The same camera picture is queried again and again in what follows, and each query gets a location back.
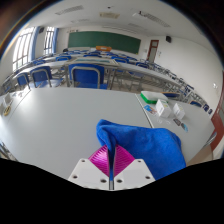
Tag narrow window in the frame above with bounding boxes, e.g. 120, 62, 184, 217
42, 26, 56, 56

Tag red-brown door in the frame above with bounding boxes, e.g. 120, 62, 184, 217
209, 71, 224, 152

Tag group of blue chairs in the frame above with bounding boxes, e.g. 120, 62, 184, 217
1, 49, 214, 115

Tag brown door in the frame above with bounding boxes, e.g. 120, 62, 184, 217
147, 39, 160, 64

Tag small dark card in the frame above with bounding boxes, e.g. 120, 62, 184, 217
172, 117, 183, 127

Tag blue towel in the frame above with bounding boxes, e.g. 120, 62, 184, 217
95, 118, 187, 181

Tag blue printed card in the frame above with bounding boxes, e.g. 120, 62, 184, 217
143, 104, 158, 116

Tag large window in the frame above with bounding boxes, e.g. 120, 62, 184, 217
12, 26, 36, 72

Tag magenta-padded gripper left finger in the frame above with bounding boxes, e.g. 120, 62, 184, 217
68, 144, 112, 191

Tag group of ceiling lights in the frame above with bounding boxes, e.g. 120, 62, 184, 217
54, 4, 172, 28

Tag yellow round tape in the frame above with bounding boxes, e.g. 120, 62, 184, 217
2, 106, 13, 117

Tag orange lectern box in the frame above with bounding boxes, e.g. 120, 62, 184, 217
95, 45, 113, 53

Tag white packet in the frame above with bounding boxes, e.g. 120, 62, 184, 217
1, 92, 14, 111

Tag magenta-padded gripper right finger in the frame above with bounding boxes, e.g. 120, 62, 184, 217
113, 144, 157, 191

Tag green and white flat box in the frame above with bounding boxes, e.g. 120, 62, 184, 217
140, 90, 170, 105

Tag green chalkboard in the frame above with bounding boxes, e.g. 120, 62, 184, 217
67, 30, 142, 55

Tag white carton box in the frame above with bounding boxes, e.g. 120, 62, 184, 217
155, 98, 172, 119
172, 102, 186, 121

